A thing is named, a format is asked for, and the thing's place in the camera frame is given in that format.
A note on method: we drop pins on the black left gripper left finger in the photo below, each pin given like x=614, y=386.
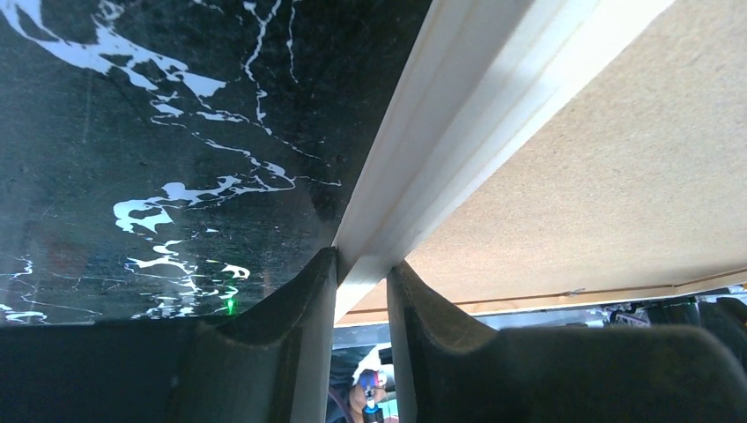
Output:
x=270, y=363

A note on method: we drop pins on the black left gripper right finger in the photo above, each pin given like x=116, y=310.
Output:
x=449, y=367

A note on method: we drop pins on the wooden photo frame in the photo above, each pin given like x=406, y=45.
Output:
x=635, y=189

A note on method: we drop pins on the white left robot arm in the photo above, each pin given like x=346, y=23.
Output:
x=370, y=385

